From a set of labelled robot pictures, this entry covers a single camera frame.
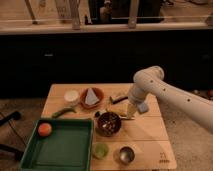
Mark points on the green small cup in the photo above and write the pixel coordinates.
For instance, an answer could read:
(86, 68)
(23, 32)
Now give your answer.
(100, 150)

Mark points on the green plastic tray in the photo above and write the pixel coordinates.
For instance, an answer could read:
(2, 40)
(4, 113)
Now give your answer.
(67, 148)

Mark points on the metal cup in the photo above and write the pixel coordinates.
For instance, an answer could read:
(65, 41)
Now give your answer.
(126, 155)

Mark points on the white small cup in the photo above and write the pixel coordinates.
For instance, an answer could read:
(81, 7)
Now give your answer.
(71, 96)

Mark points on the orange peach fruit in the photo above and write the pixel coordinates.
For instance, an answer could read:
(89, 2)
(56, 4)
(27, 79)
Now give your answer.
(44, 129)

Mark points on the dark bowl with beans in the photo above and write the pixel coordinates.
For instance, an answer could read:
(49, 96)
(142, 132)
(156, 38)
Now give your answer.
(109, 123)

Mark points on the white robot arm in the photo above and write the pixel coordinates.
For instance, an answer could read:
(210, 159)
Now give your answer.
(150, 80)

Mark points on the black whiteboard eraser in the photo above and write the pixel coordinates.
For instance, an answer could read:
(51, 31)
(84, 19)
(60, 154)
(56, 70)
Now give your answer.
(117, 99)

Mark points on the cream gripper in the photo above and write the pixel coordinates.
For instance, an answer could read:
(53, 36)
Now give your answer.
(131, 109)

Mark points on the blue sponge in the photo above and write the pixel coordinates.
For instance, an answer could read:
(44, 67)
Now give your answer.
(142, 108)

